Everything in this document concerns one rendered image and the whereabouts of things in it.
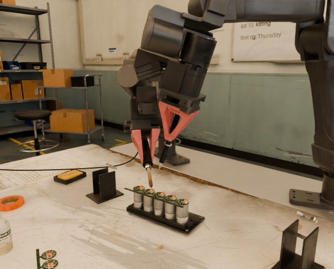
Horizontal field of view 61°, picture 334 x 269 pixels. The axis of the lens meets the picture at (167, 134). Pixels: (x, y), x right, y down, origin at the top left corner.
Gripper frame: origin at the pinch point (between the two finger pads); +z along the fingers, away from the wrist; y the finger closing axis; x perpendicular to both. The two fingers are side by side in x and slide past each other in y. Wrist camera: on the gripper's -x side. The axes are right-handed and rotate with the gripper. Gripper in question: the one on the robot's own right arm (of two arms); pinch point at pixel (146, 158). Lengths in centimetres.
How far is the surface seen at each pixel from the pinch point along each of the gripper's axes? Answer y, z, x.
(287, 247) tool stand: 19.1, 19.6, -22.5
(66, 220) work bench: -18.3, 12.4, -1.2
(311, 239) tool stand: 21.2, 18.3, -25.9
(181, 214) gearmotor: 4.7, 13.2, -11.2
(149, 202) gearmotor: -0.9, 10.4, -6.1
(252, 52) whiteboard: 141, -142, 187
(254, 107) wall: 146, -88, 212
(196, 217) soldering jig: 8.7, 14.3, -6.7
